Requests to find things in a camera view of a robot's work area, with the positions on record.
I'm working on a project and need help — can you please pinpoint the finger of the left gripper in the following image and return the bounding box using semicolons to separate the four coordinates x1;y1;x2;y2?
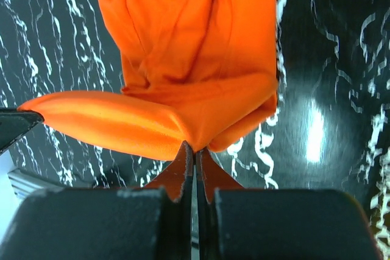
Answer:
0;108;44;153

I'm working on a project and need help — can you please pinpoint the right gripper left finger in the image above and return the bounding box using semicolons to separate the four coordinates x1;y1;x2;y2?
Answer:
5;143;193;259

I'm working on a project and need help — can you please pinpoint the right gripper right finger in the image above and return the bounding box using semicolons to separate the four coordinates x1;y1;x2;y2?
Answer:
194;150;382;259

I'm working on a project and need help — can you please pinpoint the orange t shirt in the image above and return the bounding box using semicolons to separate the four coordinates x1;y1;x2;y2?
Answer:
19;0;278;161

